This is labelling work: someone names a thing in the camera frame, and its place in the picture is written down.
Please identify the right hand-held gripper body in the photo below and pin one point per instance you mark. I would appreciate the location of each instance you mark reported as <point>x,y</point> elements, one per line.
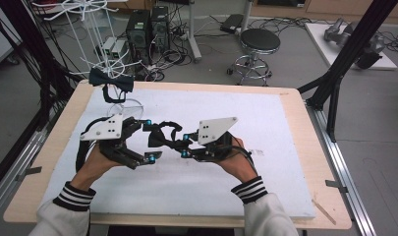
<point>216,129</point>

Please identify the grey metal bracket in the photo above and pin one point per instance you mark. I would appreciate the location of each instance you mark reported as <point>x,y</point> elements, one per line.
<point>29,172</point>
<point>335,185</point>

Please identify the aluminium rail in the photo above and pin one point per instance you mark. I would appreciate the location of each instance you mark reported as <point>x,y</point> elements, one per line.
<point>23,160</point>
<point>353,203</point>

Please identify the white foam board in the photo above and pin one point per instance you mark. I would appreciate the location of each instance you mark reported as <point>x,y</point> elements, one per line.
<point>268,131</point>

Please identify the grey robot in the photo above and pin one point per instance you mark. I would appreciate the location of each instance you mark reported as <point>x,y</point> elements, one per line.
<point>337,32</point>

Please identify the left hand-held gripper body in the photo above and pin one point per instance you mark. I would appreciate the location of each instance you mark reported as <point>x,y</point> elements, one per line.
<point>104,129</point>

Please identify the wooden cabinet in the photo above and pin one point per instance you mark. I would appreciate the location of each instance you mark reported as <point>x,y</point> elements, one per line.
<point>317,10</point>

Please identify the black metal frame strut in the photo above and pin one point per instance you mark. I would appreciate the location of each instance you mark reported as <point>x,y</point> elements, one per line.
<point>350,49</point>

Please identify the grey desk leg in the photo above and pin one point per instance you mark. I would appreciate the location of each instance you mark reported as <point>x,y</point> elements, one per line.
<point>194,39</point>
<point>246,14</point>

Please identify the person's left hand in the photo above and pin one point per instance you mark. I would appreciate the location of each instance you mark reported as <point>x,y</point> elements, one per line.
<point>95,167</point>

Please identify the person's right hand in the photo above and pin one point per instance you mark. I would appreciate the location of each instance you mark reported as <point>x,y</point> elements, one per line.
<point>239,167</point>

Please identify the light wooden table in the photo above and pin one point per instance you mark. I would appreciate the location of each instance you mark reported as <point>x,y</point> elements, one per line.
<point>301,131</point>

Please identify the flat black box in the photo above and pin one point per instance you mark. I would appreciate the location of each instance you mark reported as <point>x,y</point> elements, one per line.
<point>232,23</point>

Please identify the thin wooden stick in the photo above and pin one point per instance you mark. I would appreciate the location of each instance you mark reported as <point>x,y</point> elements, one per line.
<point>324,212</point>

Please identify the white floor platform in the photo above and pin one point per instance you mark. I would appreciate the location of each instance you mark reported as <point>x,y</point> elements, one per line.
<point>317,39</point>

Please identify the black round stool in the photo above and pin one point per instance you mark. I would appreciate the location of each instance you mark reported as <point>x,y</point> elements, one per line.
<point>260,39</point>

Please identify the black bow tie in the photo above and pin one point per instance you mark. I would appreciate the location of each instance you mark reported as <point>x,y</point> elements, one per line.
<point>157,137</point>
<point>111,82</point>

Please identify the black computer tower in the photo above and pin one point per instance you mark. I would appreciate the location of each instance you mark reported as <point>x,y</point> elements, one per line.
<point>137,36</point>
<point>160,29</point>

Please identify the small white box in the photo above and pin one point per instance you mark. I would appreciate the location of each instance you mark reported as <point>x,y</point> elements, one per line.
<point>108,46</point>
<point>119,48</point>

